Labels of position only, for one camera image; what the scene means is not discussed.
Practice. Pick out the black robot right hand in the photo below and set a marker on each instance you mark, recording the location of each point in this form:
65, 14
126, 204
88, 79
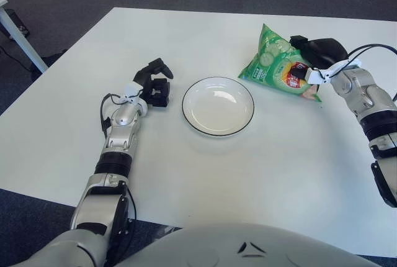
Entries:
325, 51

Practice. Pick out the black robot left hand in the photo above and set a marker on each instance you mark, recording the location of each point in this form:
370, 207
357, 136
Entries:
158, 94

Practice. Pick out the green potato chips bag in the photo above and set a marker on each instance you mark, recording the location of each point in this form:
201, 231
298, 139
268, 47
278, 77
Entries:
270, 68

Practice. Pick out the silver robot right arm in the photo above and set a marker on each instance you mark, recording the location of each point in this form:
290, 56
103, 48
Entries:
363, 93

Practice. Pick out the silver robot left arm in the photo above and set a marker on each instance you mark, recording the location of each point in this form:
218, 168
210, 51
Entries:
121, 130

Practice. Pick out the white plate with black rim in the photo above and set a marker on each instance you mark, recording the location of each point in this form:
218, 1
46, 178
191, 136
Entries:
217, 108

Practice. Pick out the white table leg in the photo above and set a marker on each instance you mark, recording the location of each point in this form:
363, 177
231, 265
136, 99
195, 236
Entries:
21, 42

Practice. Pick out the black box on floor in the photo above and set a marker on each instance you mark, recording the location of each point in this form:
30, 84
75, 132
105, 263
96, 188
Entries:
17, 21

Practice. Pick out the grey robot torso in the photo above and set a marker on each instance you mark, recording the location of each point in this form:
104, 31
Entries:
248, 248

